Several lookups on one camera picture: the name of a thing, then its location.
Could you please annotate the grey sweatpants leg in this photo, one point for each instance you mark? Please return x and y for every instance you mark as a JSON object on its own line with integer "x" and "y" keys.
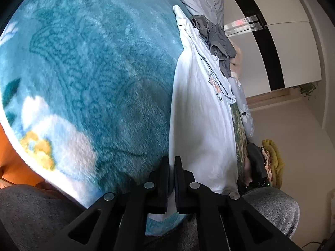
{"x": 30, "y": 217}

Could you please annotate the white printed t-shirt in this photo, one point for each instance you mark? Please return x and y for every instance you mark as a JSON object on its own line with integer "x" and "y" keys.
{"x": 201, "y": 125}

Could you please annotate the grey crumpled garment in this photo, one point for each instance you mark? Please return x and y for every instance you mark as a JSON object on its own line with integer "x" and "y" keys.
{"x": 217, "y": 41}

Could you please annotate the yellow knitted garment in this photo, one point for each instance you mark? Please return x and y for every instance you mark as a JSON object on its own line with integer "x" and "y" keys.
{"x": 273, "y": 162}

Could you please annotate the white black striped wardrobe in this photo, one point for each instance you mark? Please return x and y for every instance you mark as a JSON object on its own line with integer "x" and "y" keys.
{"x": 277, "y": 44}

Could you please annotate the green potted plant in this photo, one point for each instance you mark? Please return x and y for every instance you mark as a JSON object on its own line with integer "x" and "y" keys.
{"x": 306, "y": 89}

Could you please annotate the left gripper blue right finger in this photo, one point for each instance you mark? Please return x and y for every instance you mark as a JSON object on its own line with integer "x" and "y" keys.
{"x": 181, "y": 188}

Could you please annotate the teal floral blanket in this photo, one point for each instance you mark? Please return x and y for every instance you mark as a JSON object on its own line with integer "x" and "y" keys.
{"x": 86, "y": 88}

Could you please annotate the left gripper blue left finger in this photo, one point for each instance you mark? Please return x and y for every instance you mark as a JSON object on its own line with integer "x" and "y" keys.
{"x": 163, "y": 181}

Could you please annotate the light blue floral duvet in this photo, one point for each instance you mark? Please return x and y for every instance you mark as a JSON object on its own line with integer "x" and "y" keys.
{"x": 213, "y": 10}

